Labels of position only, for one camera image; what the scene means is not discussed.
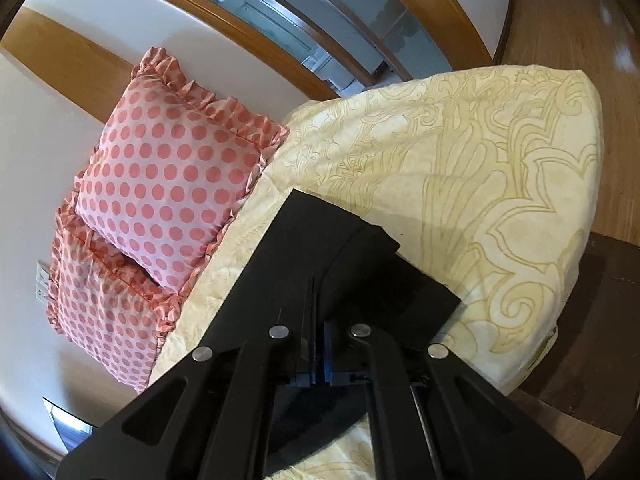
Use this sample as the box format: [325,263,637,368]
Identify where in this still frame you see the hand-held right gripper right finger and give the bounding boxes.
[320,321,583,480]

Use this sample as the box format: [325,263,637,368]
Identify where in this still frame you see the white wall switch plate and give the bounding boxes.
[35,259,52,302]

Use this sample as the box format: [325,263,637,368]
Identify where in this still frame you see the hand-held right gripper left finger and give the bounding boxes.
[56,274,321,480]

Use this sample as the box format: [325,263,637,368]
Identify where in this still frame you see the cream patterned bed cover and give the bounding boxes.
[150,64,601,480]

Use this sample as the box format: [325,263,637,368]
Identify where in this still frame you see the black pants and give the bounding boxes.
[167,188,462,464]

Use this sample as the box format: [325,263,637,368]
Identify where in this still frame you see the dark brown floor rug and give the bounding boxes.
[510,230,640,433]

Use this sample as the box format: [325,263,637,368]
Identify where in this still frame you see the pink polka dot ruffled pillow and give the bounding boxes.
[46,191,188,395]
[72,46,291,295]

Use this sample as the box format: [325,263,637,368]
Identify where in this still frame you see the wooden door frame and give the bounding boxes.
[45,0,496,103]

